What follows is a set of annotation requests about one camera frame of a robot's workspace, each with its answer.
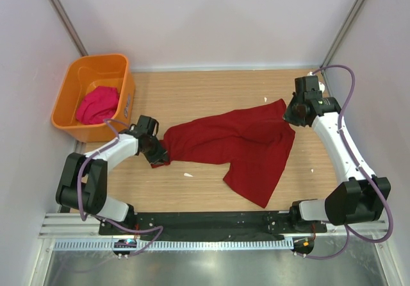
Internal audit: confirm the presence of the dark red t-shirt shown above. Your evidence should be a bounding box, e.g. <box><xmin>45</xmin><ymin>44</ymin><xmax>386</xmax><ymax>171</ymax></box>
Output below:
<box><xmin>160</xmin><ymin>99</ymin><xmax>295</xmax><ymax>208</ymax></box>

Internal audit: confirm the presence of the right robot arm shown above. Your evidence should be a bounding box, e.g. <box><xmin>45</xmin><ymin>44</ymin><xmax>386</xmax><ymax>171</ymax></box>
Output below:
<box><xmin>283</xmin><ymin>76</ymin><xmax>391</xmax><ymax>232</ymax></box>

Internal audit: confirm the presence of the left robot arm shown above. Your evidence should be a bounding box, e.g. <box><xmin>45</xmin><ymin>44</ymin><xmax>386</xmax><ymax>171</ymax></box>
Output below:
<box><xmin>56</xmin><ymin>115</ymin><xmax>169</xmax><ymax>235</ymax></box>

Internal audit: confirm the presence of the pink t-shirt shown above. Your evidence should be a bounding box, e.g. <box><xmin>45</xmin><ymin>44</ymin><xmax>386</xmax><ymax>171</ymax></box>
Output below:
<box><xmin>76</xmin><ymin>86</ymin><xmax>119</xmax><ymax>125</ymax></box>

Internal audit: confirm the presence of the orange plastic bin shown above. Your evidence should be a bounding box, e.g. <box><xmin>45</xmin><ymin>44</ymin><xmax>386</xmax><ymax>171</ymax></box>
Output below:
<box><xmin>51</xmin><ymin>53</ymin><xmax>135</xmax><ymax>143</ymax></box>

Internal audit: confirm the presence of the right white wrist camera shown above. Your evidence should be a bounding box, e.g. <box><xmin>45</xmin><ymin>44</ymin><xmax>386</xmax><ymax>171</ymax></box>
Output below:
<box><xmin>306</xmin><ymin>71</ymin><xmax>327</xmax><ymax>92</ymax></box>

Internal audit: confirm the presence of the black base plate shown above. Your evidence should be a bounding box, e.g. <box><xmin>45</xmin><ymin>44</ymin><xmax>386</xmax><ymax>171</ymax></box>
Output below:
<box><xmin>119</xmin><ymin>211</ymin><xmax>327</xmax><ymax>242</ymax></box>

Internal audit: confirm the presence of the aluminium rail frame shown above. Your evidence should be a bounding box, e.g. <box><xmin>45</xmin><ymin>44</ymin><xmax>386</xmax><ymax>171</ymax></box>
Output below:
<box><xmin>38</xmin><ymin>208</ymin><xmax>390</xmax><ymax>239</ymax></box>

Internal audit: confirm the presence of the slotted cable duct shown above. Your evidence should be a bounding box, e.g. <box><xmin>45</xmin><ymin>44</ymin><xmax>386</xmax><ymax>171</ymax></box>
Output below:
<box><xmin>53</xmin><ymin>238</ymin><xmax>293</xmax><ymax>252</ymax></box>

